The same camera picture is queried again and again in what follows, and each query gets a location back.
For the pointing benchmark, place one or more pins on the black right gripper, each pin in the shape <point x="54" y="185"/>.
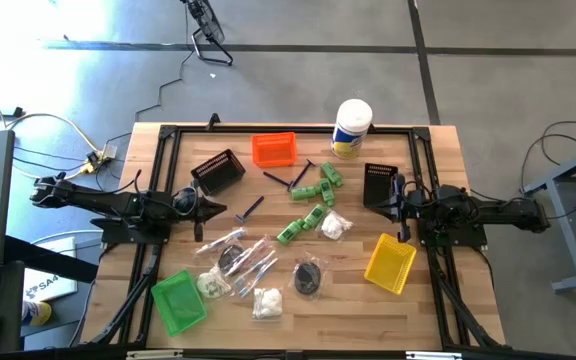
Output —
<point x="420" y="210"/>

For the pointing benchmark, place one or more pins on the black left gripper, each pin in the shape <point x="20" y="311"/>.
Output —
<point x="188" y="215"/>

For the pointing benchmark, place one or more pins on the bagged white cotton balls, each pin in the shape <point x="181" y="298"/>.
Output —
<point x="268" y="303"/>
<point x="333" y="227"/>

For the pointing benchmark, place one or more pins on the green toy pieces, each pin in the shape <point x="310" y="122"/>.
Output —
<point x="331" y="174"/>

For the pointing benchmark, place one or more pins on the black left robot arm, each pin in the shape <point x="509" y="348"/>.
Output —
<point x="93" y="200"/>

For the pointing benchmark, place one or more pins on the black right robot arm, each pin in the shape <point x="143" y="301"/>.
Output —
<point x="498" y="212"/>

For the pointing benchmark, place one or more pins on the black plastic basket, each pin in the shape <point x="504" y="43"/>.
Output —
<point x="218" y="172"/>
<point x="379" y="182"/>

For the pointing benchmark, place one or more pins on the yellow plastic basket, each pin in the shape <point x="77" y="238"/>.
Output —
<point x="390" y="264"/>

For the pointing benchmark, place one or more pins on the bagged cotton swabs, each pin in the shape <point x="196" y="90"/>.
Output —
<point x="212" y="286"/>

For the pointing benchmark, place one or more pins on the green plastic basket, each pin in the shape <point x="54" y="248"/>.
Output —
<point x="179" y="302"/>

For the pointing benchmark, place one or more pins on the orange plastic basket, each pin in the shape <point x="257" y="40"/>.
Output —
<point x="274" y="150"/>

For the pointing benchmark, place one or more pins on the white blue wipes canister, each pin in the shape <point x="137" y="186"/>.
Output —
<point x="352" y="125"/>

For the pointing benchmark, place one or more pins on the yellow white power strip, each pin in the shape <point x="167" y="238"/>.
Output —
<point x="108" y="151"/>

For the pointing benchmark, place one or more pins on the black desk support beam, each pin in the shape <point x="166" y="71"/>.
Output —
<point x="48" y="259"/>

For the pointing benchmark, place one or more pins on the blue steel table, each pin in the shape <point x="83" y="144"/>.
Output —
<point x="563" y="225"/>

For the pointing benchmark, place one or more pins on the white printed box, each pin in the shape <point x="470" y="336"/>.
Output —
<point x="48" y="285"/>

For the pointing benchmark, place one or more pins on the yellow white container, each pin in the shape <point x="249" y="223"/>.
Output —
<point x="40" y="314"/>

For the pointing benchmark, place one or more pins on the black floor fan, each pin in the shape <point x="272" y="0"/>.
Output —
<point x="211" y="25"/>

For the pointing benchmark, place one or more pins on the black aluminium table frame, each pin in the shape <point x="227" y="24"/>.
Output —
<point x="268" y="128"/>

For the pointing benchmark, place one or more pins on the silver frame bracket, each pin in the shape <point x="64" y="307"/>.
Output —
<point x="154" y="355"/>
<point x="433" y="356"/>

